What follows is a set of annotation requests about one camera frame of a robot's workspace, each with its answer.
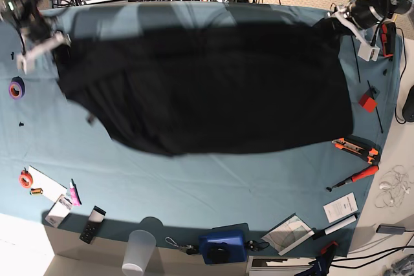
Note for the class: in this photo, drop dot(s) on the white packaged card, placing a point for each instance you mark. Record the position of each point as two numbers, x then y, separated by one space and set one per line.
59 211

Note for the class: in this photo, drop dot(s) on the white printed card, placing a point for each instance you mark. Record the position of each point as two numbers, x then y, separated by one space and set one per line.
340 208

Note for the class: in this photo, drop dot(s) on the metal carabiner keyring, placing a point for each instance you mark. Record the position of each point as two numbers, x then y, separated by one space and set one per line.
187 249

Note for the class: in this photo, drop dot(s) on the black t-shirt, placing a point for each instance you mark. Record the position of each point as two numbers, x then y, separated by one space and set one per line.
243 89

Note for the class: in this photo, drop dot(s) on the white paper sheet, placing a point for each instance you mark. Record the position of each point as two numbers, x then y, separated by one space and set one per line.
52 190

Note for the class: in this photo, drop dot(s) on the pink glue tube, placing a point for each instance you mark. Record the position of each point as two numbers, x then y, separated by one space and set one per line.
75 199

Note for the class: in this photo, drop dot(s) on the orange black utility knife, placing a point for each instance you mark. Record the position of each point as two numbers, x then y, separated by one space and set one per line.
360 147

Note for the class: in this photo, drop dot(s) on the translucent plastic cup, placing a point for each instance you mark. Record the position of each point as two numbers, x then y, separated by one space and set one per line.
140 247

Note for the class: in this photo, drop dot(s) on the thin black rod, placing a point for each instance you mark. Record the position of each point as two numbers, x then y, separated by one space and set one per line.
372 95

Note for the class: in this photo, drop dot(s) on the black white remote control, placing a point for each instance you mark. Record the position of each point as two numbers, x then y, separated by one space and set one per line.
93 225

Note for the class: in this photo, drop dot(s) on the blue camera box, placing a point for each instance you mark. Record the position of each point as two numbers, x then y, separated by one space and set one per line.
223 247

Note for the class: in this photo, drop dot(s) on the orange tape roll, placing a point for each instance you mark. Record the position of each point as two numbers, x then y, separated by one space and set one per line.
26 179

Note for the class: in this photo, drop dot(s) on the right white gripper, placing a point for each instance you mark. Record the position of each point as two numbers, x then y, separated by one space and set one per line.
25 60

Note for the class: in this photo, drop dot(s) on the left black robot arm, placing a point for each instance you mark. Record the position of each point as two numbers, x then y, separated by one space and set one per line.
362 19

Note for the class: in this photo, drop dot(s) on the folded map booklet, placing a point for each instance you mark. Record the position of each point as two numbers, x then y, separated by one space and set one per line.
288 235

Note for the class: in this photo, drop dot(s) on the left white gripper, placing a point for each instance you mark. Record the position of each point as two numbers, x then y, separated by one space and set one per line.
365 51

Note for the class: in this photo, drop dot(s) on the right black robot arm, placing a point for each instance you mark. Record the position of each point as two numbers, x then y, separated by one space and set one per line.
36 31

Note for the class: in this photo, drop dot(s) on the small brass battery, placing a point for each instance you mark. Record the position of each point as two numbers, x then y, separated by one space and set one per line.
36 191

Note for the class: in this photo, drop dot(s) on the red black power tool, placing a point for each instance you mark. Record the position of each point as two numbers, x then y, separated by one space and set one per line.
388 34

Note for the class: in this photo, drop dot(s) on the purple tape roll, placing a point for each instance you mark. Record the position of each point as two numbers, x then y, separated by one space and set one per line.
16 88

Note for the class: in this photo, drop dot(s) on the red cube block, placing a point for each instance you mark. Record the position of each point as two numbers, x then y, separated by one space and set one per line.
367 103

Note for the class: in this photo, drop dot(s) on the orange black screwdriver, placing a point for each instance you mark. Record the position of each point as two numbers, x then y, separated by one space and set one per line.
371 170

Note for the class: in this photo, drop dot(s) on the black white marker pen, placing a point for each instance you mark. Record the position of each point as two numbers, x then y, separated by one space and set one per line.
335 227

